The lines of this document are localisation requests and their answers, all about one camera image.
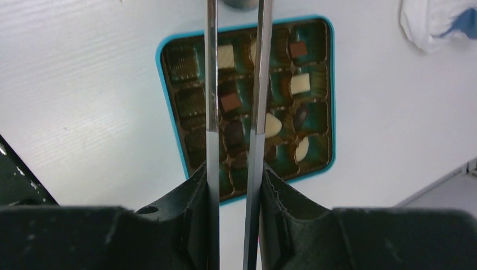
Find white shell chocolate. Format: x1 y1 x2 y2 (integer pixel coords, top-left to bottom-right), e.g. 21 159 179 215
264 113 282 138

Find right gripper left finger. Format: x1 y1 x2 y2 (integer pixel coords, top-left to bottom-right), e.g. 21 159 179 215
1 164 208 269

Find white oval chocolate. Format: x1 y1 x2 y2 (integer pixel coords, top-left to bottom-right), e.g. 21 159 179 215
295 137 309 163

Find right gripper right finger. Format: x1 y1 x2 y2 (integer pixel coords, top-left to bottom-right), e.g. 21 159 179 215
259 165 476 269

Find white crumpled cloth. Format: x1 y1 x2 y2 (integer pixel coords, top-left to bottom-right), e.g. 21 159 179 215
399 0 476 54

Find steel tray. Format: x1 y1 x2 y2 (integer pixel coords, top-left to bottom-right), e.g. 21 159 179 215
222 0 259 11

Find milk square chocolate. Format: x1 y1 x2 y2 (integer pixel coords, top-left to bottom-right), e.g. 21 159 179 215
289 41 308 59

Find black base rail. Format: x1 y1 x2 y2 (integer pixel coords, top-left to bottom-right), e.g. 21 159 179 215
1 137 57 206

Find teal chocolate box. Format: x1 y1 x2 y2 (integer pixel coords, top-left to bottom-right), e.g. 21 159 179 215
156 16 335 201

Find steel tongs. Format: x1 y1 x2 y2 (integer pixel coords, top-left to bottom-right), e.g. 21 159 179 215
204 1 273 269

